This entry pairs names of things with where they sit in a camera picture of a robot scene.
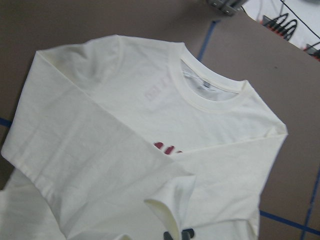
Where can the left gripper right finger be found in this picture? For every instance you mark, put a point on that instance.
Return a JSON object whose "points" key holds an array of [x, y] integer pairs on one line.
{"points": [[187, 234]]}

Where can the cream long-sleeve cat shirt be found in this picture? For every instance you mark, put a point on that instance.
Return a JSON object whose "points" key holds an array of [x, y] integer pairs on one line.
{"points": [[126, 138]]}

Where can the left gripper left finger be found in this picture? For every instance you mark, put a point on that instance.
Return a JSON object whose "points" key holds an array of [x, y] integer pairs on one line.
{"points": [[167, 236]]}

